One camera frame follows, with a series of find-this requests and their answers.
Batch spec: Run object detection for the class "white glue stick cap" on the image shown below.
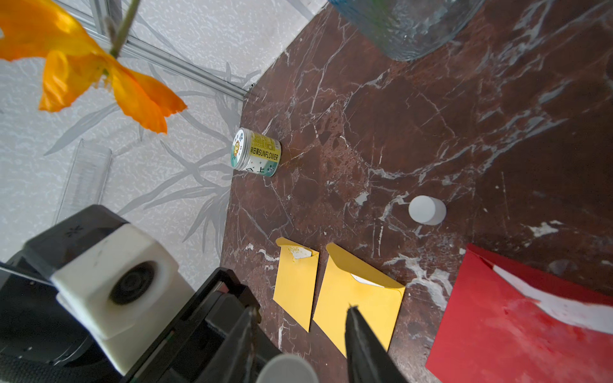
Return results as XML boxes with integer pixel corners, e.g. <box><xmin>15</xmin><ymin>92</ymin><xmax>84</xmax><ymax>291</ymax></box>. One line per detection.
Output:
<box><xmin>409</xmin><ymin>196</ymin><xmax>447</xmax><ymax>226</ymax></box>

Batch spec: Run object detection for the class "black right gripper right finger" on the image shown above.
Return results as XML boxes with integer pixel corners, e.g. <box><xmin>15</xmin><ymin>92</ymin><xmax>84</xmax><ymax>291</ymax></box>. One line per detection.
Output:
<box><xmin>345</xmin><ymin>306</ymin><xmax>407</xmax><ymax>383</ymax></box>

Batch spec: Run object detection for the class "small yellow envelope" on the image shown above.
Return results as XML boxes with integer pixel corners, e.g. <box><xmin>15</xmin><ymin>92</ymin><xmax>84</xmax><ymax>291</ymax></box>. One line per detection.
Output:
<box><xmin>273</xmin><ymin>237</ymin><xmax>319</xmax><ymax>332</ymax></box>

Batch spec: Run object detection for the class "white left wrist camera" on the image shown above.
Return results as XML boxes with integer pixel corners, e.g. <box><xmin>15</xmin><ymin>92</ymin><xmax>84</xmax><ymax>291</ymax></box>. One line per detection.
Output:
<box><xmin>51</xmin><ymin>224</ymin><xmax>195</xmax><ymax>375</ymax></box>

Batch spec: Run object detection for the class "round sunflower label jar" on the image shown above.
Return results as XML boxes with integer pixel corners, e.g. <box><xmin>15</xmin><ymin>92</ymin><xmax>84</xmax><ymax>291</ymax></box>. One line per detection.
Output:
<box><xmin>231</xmin><ymin>128</ymin><xmax>282</xmax><ymax>177</ymax></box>

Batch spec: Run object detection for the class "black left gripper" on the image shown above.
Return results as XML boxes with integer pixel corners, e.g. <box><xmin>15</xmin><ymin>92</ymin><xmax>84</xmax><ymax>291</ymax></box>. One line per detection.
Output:
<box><xmin>1</xmin><ymin>205</ymin><xmax>260</xmax><ymax>382</ymax></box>

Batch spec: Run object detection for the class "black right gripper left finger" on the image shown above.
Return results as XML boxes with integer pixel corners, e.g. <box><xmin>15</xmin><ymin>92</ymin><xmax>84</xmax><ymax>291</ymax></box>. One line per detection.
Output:
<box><xmin>195</xmin><ymin>307</ymin><xmax>259</xmax><ymax>383</ymax></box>

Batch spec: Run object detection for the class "white glue stick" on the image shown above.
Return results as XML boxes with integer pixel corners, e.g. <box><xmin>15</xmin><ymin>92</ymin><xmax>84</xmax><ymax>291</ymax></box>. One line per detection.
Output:
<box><xmin>256</xmin><ymin>354</ymin><xmax>319</xmax><ymax>383</ymax></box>

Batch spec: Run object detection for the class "artificial flower bouquet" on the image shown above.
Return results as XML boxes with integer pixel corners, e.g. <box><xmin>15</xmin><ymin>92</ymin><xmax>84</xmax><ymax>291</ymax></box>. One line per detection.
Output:
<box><xmin>1</xmin><ymin>1</ymin><xmax>187</xmax><ymax>133</ymax></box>

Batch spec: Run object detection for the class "blue textured glass vase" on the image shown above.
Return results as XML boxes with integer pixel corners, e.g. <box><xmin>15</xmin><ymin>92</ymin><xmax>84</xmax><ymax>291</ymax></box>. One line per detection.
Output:
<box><xmin>330</xmin><ymin>0</ymin><xmax>484</xmax><ymax>62</ymax></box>

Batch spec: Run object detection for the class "large yellow envelope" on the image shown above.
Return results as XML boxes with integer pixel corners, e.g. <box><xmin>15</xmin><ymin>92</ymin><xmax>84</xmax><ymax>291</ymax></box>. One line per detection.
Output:
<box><xmin>314</xmin><ymin>244</ymin><xmax>405</xmax><ymax>355</ymax></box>

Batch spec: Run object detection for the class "red envelope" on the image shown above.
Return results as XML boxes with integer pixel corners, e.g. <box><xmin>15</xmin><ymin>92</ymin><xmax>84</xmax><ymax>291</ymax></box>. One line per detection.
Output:
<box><xmin>426</xmin><ymin>245</ymin><xmax>612</xmax><ymax>382</ymax></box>

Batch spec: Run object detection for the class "clear acrylic wall shelf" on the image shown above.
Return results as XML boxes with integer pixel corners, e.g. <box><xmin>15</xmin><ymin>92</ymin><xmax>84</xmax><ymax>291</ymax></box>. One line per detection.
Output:
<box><xmin>54</xmin><ymin>139</ymin><xmax>113</xmax><ymax>223</ymax></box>

